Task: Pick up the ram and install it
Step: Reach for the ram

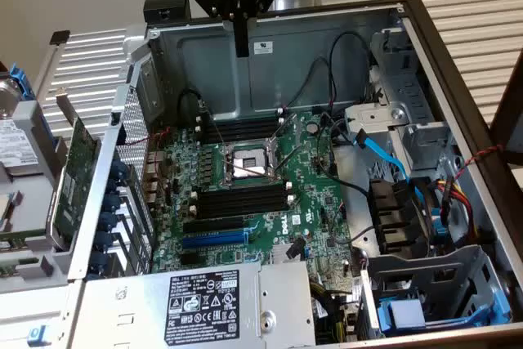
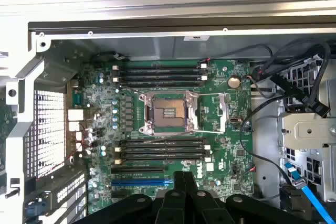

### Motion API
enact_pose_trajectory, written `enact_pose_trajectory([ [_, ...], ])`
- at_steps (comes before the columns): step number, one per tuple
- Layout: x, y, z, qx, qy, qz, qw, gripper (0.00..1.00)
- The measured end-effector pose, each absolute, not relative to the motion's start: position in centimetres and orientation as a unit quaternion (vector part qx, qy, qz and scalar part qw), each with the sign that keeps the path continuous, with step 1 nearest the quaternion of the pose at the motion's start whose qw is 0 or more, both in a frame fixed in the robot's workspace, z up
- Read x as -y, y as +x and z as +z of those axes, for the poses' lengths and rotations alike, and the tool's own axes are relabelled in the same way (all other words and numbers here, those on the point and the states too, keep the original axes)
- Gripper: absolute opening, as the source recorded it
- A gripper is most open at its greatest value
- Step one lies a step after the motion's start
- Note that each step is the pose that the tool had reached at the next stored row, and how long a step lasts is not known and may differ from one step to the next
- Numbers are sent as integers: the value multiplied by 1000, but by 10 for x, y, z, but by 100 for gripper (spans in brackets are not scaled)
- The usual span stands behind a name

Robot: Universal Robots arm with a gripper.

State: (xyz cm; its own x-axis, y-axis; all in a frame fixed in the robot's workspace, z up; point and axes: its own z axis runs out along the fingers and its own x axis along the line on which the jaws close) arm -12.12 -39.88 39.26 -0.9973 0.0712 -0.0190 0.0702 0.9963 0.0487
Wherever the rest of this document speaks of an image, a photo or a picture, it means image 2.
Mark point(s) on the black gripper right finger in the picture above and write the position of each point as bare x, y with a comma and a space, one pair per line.
202, 208

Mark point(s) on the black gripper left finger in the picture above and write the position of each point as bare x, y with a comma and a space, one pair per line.
170, 208

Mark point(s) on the black RAM slot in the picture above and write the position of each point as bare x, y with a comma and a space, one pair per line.
162, 78
162, 67
162, 72
162, 147
162, 159
162, 141
162, 84
162, 153

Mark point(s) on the blue expansion slot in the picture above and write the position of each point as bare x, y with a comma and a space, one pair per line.
136, 182

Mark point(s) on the long black expansion slot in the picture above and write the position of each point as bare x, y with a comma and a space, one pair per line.
136, 170

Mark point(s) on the short black expansion slot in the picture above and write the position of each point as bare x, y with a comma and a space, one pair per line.
120, 195

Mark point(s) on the green motherboard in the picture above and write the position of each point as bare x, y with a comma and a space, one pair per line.
223, 155

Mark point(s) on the thin metal locking lever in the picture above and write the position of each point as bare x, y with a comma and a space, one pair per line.
174, 136

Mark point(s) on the metal socket cover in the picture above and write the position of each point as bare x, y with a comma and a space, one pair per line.
223, 113

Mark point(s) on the silver CPU socket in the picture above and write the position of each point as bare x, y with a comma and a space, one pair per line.
168, 111

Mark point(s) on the round coin cell battery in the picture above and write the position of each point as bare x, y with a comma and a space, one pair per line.
233, 82

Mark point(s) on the silver rear port block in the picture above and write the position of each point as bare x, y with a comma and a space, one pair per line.
75, 115

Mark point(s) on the silver drive cage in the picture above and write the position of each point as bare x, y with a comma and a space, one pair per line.
309, 129

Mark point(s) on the blue slot latch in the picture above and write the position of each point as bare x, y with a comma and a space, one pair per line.
35, 208

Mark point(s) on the grey metal PC case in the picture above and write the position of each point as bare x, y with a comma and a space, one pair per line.
157, 48

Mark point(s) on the green graphics card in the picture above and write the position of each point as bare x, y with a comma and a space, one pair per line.
5, 121

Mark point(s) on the white case wall sticker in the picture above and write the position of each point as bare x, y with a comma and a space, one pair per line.
197, 38

